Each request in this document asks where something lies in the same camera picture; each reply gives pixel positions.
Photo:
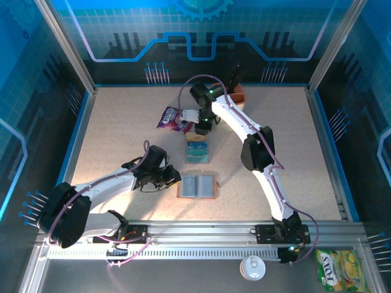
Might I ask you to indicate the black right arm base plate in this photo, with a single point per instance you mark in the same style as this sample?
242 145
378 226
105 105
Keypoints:
265 235

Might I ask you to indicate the brown card holder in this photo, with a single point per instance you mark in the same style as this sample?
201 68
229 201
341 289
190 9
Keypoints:
198 186

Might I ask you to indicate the cream orange knife block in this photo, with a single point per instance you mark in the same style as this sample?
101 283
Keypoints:
239 97

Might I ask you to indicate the aluminium side rail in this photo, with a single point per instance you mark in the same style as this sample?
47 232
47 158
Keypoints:
83 128
323 137

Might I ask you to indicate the aluminium frame post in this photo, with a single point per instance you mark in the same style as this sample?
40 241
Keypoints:
336 45
65 45

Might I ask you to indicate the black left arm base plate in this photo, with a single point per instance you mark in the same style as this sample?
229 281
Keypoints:
137 230

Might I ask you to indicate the black controller box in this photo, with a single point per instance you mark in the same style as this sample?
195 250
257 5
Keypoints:
287 256

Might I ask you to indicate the white tin can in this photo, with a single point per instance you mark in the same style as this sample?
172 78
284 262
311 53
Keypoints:
252 268

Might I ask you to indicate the clear plastic tray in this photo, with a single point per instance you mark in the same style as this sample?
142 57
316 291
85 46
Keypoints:
198 148

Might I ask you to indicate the blue card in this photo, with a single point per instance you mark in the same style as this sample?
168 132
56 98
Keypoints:
197 145

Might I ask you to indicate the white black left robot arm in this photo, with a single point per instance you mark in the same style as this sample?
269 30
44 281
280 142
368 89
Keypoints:
104 186

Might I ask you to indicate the purple candy bag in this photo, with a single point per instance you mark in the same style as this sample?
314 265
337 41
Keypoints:
171 119

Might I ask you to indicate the tan card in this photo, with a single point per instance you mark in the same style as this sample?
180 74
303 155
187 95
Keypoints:
192 138

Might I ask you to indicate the dark teal card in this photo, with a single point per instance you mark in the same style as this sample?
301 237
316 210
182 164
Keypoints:
197 152

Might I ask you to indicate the green yellow candy bag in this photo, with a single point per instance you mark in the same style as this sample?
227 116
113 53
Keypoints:
340 270

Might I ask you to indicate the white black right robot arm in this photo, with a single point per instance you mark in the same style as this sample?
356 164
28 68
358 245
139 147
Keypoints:
235 122

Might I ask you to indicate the aluminium mounting rail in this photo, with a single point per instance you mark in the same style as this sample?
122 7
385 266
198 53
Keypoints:
198 232

